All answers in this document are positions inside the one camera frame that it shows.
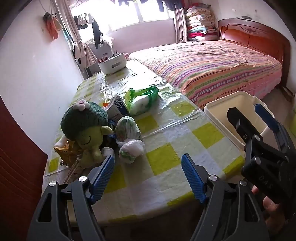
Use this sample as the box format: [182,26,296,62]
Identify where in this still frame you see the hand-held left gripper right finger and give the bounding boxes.
[181,153,270,241]

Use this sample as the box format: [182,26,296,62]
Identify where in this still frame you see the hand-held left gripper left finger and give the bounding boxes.
[26,155,115,241]

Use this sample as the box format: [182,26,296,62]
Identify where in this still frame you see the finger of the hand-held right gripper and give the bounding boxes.
[254,103,296,160]
[227,107,289,160]

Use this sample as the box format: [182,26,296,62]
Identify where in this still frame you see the white plastic bin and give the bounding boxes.
[203,90,273,154]

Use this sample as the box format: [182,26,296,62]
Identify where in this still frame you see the white ribbed bottle cap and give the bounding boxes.
[101,147,115,159]

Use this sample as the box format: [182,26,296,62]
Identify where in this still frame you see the disposable wooden chopsticks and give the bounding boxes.
[64,161,81,184]

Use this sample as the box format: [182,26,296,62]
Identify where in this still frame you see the foil snack wrapper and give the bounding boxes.
[54,139,82,167]

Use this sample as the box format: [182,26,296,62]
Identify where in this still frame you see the green white plastic bag bundle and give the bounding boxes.
[115,116,142,142]

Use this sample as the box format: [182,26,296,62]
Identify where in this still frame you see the green broccoli plush toy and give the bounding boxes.
[60,99,114,168]

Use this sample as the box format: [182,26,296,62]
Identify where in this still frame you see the white blue cardboard box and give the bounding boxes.
[102,93,129,122]

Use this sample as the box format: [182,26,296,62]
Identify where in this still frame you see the green tissue packet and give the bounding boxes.
[124,86,160,116]

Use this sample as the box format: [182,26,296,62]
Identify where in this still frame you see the person's right hand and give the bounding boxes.
[252,186,286,232]

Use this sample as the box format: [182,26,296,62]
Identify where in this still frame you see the striped bed sheet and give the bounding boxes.
[128,40,283,109]

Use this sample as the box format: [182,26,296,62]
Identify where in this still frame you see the wooden headboard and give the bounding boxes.
[217,19,291,88]

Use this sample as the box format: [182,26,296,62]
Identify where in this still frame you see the red wooden door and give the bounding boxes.
[0,95,48,241]

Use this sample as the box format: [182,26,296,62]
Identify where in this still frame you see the stack of folded blankets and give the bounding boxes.
[186,3,219,42]

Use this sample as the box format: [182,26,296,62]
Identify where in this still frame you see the white storage basket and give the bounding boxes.
[98,53,128,75]

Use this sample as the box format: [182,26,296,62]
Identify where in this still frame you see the pink straight curtain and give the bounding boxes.
[174,8,187,43]

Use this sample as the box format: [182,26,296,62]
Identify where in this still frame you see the black hanging garment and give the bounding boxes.
[91,19,104,49]

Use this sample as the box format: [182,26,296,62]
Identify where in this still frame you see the small clothes on drying rack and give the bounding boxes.
[73,13,94,30]

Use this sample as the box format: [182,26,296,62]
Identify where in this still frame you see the orange cloth on hook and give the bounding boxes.
[43,11,63,41]

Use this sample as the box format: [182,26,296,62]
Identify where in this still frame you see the hanging clothes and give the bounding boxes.
[57,0,99,69]

